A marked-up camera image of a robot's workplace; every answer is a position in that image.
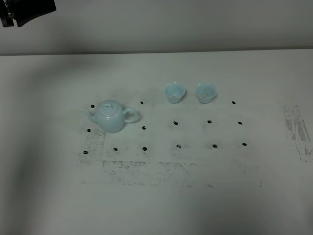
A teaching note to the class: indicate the light blue porcelain teapot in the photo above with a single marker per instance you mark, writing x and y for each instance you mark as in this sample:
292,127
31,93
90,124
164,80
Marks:
111,116

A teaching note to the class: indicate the right light blue teacup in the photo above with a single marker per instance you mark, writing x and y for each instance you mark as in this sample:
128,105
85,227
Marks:
205,92

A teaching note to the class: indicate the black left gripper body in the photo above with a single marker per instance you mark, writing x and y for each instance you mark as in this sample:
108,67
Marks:
7,18

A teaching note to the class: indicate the light blue teacup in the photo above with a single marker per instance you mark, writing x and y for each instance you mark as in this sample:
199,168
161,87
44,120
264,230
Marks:
205,92
174,92

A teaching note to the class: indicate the left light blue teacup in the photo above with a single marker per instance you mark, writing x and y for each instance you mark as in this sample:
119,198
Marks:
174,92

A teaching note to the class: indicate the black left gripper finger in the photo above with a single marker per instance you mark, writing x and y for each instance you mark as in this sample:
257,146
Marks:
27,10

